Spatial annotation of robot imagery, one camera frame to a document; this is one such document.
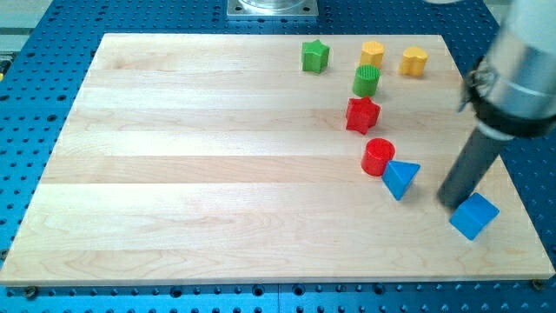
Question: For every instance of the blue triangle block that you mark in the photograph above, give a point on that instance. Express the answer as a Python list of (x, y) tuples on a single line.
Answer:
[(398, 177)]

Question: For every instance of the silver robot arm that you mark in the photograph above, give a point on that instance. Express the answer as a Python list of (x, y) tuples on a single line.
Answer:
[(512, 87)]

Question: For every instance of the light wooden board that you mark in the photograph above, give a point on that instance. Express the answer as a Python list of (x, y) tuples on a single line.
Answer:
[(205, 159)]

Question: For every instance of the red star block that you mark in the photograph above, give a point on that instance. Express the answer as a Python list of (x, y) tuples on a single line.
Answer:
[(362, 114)]

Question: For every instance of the red cylinder block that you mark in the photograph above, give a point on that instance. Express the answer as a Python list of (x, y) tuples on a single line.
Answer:
[(377, 154)]

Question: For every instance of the green star block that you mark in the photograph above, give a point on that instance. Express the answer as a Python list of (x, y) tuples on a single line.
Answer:
[(314, 56)]

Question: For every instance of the green cylinder block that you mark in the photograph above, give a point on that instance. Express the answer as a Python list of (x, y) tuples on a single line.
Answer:
[(366, 80)]

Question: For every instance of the yellow hexagon block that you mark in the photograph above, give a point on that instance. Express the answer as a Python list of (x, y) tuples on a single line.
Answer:
[(372, 53)]

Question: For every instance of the yellow heart block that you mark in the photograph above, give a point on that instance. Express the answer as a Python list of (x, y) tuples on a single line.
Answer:
[(413, 62)]

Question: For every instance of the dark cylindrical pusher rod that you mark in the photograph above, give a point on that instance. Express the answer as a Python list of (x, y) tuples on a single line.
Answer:
[(480, 151)]

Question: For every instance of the blue cube block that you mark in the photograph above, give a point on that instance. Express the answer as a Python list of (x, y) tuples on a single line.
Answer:
[(473, 215)]

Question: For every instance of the left board clamp screw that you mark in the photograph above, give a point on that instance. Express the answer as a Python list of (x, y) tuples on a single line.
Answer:
[(30, 292)]

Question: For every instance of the board clamp screw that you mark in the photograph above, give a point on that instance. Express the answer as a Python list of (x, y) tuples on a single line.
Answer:
[(30, 292), (537, 285)]

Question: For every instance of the right board clamp screw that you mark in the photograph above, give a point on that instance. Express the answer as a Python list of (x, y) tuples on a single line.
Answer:
[(537, 285)]

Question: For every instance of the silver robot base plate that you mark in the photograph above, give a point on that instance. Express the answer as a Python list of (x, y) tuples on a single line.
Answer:
[(272, 8)]

